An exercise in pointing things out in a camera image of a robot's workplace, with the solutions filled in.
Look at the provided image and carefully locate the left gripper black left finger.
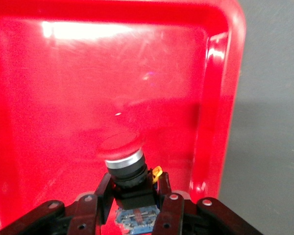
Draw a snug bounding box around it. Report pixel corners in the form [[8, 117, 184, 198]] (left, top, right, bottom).
[[0, 172, 116, 235]]

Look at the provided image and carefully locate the red mushroom push button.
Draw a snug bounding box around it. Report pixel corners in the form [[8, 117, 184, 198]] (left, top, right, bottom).
[[97, 132, 164, 235]]

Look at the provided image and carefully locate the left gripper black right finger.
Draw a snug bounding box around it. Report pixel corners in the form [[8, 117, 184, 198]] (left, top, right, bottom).
[[151, 171, 260, 235]]

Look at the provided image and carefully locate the red plastic tray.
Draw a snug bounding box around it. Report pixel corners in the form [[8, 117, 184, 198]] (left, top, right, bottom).
[[0, 0, 247, 235]]

